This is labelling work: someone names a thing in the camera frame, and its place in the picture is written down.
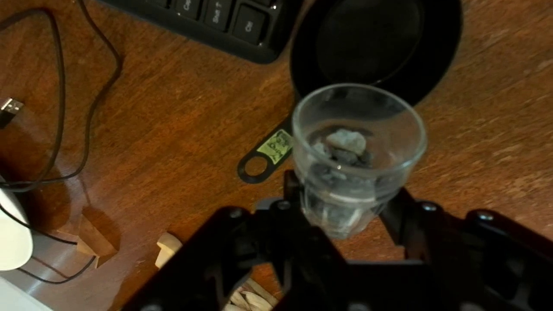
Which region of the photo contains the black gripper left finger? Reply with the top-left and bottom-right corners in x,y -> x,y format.
122,172 -> 354,311

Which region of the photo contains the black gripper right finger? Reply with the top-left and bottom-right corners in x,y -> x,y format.
378,187 -> 553,311

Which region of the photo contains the small glass cup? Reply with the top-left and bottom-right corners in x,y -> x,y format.
290,84 -> 428,241

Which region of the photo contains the pile of small pebbles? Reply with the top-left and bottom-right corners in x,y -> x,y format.
309,127 -> 376,180

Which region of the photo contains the small black pot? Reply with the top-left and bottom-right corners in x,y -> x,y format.
236,0 -> 464,186

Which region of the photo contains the pale wooden piece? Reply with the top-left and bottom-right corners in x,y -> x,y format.
153,232 -> 185,272

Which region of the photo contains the black computer keyboard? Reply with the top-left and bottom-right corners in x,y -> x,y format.
100,0 -> 304,66

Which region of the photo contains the white round plate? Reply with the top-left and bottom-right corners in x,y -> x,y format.
0,187 -> 34,274

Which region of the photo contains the black table cable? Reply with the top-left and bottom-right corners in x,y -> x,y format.
0,0 -> 126,196

